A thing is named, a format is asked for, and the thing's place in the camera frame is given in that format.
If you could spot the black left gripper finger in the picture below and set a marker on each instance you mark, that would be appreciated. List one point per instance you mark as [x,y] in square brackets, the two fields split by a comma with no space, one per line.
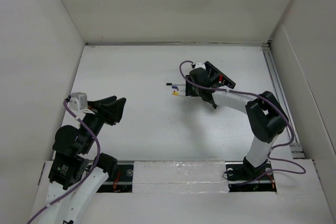
[104,101]
[116,108]

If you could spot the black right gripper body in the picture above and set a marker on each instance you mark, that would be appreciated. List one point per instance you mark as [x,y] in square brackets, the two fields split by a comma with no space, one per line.
[189,86]

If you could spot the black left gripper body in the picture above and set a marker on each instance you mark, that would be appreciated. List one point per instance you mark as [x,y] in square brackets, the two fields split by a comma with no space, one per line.
[104,112]

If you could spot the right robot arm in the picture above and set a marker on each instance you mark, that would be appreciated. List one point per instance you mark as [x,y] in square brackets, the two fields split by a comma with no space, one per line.
[266,117]

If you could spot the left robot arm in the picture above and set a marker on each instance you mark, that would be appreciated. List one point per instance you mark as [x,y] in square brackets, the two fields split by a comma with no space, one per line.
[79,167]

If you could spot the black two-compartment organizer box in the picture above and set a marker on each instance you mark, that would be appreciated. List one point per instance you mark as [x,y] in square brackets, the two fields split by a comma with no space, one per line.
[217,78]

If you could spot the purple-capped white marker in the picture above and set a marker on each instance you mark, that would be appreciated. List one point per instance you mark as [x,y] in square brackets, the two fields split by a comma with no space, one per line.
[178,88]

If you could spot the black-capped white marker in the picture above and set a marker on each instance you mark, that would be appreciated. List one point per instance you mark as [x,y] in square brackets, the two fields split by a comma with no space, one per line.
[175,84]

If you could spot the white foam block front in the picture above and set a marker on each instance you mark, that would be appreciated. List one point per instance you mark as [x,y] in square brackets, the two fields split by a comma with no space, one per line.
[173,177]

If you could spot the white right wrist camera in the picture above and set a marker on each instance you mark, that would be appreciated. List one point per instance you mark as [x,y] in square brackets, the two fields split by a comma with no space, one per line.
[198,65]

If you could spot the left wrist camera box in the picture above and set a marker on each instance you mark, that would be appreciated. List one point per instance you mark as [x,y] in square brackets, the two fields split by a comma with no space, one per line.
[77,101]

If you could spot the aluminium rail right edge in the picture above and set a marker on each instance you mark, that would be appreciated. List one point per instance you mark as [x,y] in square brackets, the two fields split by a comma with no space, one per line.
[295,147]

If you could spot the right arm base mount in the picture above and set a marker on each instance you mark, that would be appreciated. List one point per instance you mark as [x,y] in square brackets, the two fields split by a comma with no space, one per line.
[237,176]

